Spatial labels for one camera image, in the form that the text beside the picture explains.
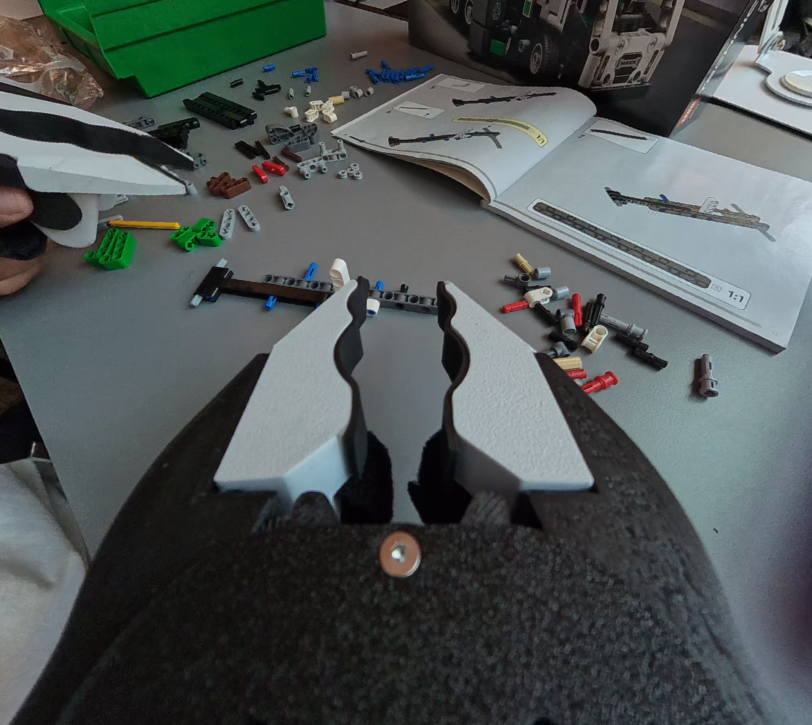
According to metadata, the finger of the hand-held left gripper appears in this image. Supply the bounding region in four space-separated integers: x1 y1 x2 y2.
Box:
0 88 195 170
0 127 199 197

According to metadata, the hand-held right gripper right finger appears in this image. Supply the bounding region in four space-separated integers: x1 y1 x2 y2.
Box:
436 280 597 503

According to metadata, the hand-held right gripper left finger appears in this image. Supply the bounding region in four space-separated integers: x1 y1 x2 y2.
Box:
214 276 372 503

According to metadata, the long lego beam subassembly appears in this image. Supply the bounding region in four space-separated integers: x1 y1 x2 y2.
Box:
189 258 442 317

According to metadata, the pile of black lego beams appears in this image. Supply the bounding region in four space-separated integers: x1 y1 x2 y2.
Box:
148 116 201 149

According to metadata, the pile of mixed lego pins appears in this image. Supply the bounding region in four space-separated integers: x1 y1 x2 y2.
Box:
502 253 669 396

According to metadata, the cluster of black lego pins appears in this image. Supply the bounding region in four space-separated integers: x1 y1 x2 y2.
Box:
229 77 283 102

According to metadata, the single grey lego pin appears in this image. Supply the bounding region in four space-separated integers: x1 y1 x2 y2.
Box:
693 353 721 400

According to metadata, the cluster of cream lego connectors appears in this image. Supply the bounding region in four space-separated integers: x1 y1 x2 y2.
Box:
283 95 345 125

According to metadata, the pile of blue lego pins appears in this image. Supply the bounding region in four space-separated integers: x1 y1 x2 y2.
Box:
365 61 436 87

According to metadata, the person's left hand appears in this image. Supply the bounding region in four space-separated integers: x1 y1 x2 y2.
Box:
0 189 46 298

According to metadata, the crumpled plastic bag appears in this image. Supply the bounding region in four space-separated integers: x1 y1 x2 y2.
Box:
0 14 106 108

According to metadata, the stack of long dark beams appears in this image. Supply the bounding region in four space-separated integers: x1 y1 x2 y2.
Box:
182 91 258 127

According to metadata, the open instruction booklet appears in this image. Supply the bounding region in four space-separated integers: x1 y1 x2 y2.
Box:
331 73 812 353

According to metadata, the person's white clothing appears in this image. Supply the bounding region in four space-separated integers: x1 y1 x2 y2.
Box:
0 457 90 725

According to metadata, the white sign stand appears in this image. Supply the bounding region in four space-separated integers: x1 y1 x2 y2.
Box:
710 0 812 137

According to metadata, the green lego beam frame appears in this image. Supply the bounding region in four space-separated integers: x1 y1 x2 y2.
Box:
83 228 138 272

